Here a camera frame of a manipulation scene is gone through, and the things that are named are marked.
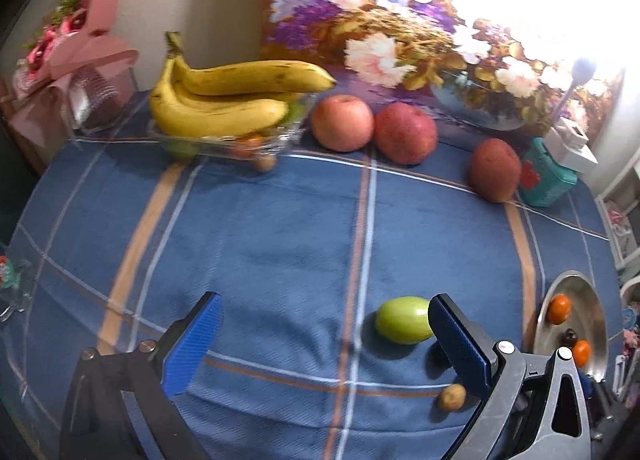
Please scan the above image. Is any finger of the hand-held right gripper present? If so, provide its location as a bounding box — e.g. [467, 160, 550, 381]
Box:
[579, 371, 625, 442]

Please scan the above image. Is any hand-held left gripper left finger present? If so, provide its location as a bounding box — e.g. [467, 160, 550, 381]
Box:
[59, 291, 224, 460]

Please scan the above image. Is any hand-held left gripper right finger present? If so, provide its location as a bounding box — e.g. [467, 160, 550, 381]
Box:
[428, 293, 593, 460]

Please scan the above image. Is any small brown kiwi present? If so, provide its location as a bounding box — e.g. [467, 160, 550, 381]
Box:
[438, 383, 467, 412]

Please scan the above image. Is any green mango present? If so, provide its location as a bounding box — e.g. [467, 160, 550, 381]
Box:
[375, 296, 436, 345]

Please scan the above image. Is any round metal plate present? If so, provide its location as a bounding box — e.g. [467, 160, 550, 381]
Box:
[533, 270, 609, 383]

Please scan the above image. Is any blue checked tablecloth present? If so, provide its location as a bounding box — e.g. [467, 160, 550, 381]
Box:
[0, 85, 626, 460]

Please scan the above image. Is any white shelf rack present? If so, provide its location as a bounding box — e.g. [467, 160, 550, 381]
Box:
[595, 145, 640, 271]

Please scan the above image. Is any dark red apple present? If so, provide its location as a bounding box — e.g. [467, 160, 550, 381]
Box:
[469, 138, 522, 204]

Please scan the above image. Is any teal plastic box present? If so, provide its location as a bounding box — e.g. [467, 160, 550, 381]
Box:
[517, 136, 578, 208]

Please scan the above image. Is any green fruit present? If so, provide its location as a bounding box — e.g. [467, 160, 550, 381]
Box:
[162, 136, 200, 161]

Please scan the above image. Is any clear plastic fruit container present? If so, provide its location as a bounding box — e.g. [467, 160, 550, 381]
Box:
[147, 92, 317, 162]

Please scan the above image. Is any small red fruit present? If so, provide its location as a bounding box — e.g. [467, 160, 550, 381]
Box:
[235, 135, 264, 158]

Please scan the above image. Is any white desk lamp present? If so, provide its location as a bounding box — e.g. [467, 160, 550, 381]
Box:
[542, 57, 599, 175]

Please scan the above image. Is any bunch of yellow bananas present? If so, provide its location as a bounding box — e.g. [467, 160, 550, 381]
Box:
[149, 31, 337, 139]

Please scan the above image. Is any pale red apple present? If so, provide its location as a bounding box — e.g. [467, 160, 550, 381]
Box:
[311, 94, 375, 153]

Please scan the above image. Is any clear acrylic holder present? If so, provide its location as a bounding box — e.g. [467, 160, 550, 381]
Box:
[62, 65, 140, 137]

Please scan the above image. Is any flower painting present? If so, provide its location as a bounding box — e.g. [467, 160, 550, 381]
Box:
[260, 0, 628, 137]

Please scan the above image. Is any pink flower bouquet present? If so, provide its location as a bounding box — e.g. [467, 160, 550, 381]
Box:
[11, 0, 140, 148]

